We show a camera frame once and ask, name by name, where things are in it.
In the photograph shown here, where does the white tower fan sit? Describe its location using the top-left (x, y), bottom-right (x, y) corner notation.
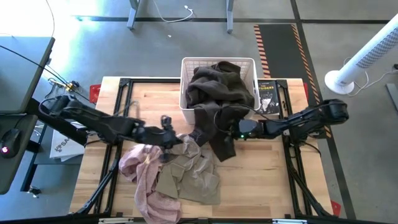
top-left (324, 12), bottom-right (398, 96)

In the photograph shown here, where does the white cable with plug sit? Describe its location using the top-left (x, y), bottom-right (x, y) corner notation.
top-left (152, 0), bottom-right (194, 24)

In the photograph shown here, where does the black paperback book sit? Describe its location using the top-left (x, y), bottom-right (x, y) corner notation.
top-left (257, 80), bottom-right (280, 116)

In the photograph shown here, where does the black hazard-striped floor mat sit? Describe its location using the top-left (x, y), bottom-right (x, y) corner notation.
top-left (253, 24), bottom-right (332, 139)

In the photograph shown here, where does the black computer mouse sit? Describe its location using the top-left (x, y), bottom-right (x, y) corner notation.
top-left (0, 128), bottom-right (22, 159)

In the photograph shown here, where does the dark sweatshirt garment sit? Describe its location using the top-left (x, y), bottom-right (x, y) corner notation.
top-left (188, 104), bottom-right (250, 163)

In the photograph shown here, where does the black desk cable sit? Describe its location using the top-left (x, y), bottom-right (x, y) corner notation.
top-left (0, 45), bottom-right (91, 102)

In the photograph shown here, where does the pink white knitted cloth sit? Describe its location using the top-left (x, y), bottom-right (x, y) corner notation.
top-left (118, 143), bottom-right (183, 224)

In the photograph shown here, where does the khaki beige shirt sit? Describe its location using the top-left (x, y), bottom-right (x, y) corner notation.
top-left (155, 133), bottom-right (221, 205)

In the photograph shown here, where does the white printed paper bag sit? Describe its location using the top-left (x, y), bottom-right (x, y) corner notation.
top-left (49, 123), bottom-right (86, 162)

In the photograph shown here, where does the white perforated plastic basket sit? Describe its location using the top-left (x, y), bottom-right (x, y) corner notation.
top-left (179, 57), bottom-right (261, 125)

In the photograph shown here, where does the grey desk leg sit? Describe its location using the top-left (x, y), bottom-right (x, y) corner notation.
top-left (126, 0), bottom-right (141, 30)
top-left (226, 0), bottom-right (234, 34)

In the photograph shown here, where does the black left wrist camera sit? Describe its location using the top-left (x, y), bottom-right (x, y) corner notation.
top-left (160, 114), bottom-right (174, 131)

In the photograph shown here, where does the grey sweatshirt garment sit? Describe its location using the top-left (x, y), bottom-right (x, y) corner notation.
top-left (185, 60), bottom-right (256, 110)

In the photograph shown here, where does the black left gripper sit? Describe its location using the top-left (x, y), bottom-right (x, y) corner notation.
top-left (136, 125), bottom-right (184, 148)

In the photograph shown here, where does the red table clamp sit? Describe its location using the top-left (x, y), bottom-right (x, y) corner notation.
top-left (330, 200), bottom-right (342, 217)
top-left (89, 83), bottom-right (102, 104)

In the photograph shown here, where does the black aluminium table frame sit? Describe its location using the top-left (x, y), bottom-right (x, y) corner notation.
top-left (74, 77), bottom-right (340, 218)

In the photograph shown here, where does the grey side desk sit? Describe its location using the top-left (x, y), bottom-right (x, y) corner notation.
top-left (0, 36), bottom-right (56, 114)

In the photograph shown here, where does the dark side desk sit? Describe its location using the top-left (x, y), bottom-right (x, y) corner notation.
top-left (0, 113), bottom-right (39, 195)

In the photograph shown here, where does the white fan cable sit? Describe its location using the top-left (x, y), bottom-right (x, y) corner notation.
top-left (341, 57), bottom-right (398, 97)

